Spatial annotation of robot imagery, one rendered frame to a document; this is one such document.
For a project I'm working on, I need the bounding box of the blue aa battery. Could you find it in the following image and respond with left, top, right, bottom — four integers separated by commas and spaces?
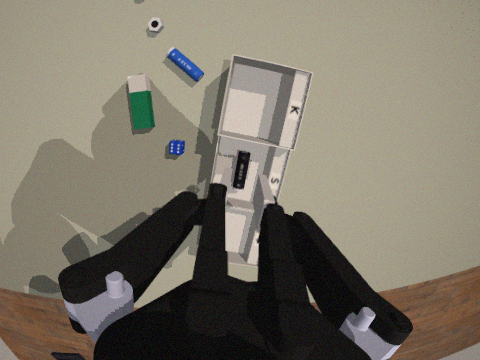
166, 47, 204, 82

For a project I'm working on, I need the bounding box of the green and white eraser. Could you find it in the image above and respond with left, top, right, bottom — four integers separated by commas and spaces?
128, 74, 155, 129

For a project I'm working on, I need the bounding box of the blue die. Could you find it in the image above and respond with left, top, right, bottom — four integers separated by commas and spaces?
169, 140, 185, 155

